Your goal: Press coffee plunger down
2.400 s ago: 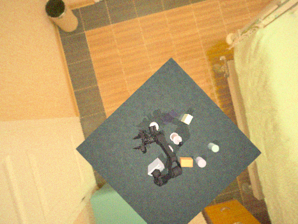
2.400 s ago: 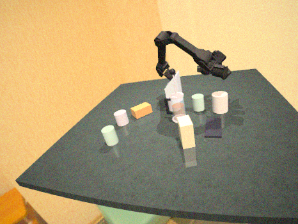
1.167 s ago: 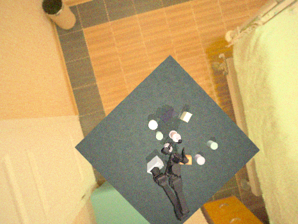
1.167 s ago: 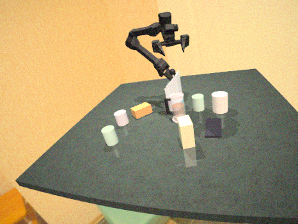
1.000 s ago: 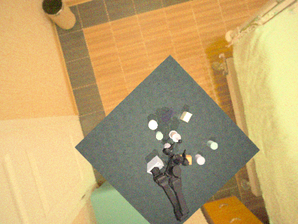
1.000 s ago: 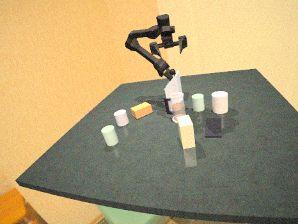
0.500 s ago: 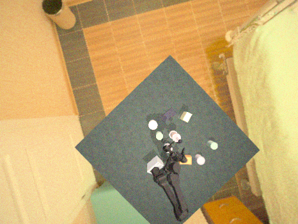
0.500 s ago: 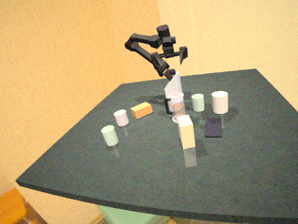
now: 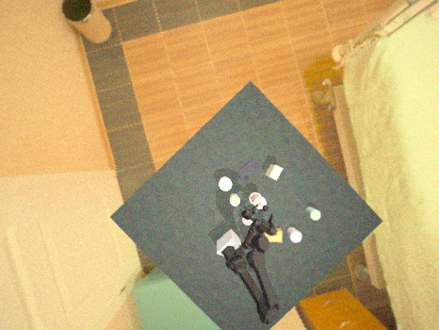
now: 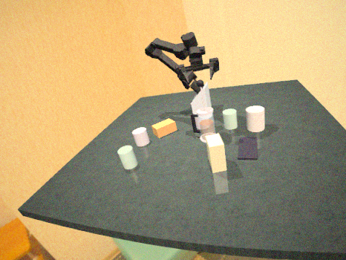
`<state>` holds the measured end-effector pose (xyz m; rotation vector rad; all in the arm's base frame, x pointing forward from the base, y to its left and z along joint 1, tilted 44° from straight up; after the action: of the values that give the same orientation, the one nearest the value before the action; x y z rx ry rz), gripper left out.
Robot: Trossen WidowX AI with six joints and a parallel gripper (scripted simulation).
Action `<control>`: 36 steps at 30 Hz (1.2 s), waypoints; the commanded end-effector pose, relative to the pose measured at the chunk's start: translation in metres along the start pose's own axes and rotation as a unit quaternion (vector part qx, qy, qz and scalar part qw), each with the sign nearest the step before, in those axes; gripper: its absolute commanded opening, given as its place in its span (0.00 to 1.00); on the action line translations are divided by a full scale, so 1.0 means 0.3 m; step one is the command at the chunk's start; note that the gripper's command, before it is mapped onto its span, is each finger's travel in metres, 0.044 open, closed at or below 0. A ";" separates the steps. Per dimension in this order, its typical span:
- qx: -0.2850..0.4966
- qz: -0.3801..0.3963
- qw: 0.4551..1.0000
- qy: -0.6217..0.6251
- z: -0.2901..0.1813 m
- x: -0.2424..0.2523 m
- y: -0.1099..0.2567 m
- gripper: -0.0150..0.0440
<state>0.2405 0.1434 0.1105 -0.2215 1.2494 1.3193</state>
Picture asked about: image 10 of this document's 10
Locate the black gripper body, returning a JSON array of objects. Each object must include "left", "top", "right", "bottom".
[{"left": 175, "top": 57, "right": 219, "bottom": 79}]

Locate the pale yellow rectangular block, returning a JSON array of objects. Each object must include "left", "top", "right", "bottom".
[{"left": 206, "top": 134, "right": 227, "bottom": 173}]

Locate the orange rectangular block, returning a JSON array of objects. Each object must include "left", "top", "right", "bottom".
[{"left": 151, "top": 119, "right": 177, "bottom": 138}]

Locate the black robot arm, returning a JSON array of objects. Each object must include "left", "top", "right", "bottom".
[{"left": 145, "top": 32, "right": 206, "bottom": 95}]

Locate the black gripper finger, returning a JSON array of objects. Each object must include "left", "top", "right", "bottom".
[
  {"left": 209, "top": 62, "right": 218, "bottom": 80},
  {"left": 178, "top": 67, "right": 189, "bottom": 84}
]

